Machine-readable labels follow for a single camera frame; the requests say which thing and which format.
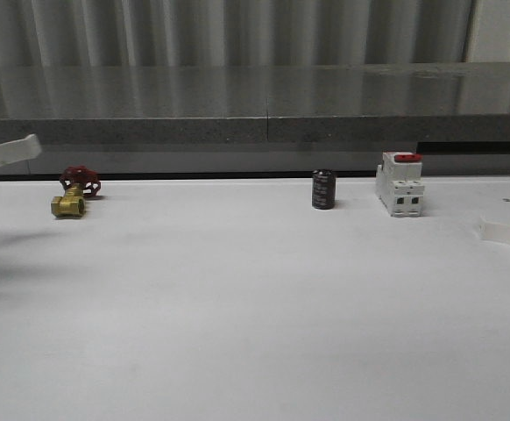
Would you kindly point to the brass valve red handle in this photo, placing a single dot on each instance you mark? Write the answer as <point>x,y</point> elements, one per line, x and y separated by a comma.
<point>78,183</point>

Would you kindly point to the white red circuit breaker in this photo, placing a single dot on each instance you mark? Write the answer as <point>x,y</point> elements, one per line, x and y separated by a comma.
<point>398,183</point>

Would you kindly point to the grey stone countertop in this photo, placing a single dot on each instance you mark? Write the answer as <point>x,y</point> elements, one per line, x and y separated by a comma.
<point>365,108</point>

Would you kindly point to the black cylindrical capacitor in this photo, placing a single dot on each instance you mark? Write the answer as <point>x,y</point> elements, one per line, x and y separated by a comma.
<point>323,189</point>

